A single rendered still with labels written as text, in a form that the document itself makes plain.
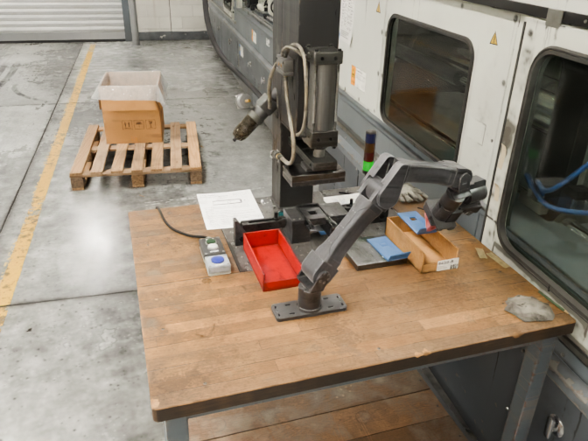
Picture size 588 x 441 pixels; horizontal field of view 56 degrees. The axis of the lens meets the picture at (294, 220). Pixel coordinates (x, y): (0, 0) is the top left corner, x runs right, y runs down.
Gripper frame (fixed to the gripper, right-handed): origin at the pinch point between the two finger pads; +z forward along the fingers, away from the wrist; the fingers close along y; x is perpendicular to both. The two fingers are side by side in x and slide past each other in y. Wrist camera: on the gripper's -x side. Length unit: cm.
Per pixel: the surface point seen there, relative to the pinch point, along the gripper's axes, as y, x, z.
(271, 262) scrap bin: 2.6, 48.0, 13.6
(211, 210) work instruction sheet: 37, 59, 36
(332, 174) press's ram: 23.1, 25.5, -0.7
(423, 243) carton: 0.9, -3.7, 12.2
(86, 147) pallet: 249, 116, 258
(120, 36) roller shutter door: 747, 66, 576
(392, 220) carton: 11.2, 4.0, 12.8
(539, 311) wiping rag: -34.9, -14.8, -11.5
